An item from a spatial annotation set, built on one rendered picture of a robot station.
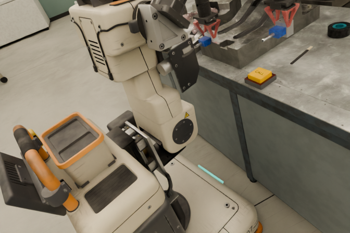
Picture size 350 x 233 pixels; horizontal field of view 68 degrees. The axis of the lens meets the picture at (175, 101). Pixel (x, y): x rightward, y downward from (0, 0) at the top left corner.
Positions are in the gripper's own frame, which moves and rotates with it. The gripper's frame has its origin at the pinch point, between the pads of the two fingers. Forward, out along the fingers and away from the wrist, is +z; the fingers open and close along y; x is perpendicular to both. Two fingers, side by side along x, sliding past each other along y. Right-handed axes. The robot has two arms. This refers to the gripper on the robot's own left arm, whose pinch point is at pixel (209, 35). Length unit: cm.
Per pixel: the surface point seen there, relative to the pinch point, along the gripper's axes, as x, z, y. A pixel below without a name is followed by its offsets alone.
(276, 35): -7.4, -2.3, -30.5
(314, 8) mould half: -44.7, 3.9, -18.8
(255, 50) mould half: -7.8, 7.0, -19.0
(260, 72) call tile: 3.1, 7.2, -31.5
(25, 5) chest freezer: 50, 23, 638
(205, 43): 4.2, 1.7, -2.1
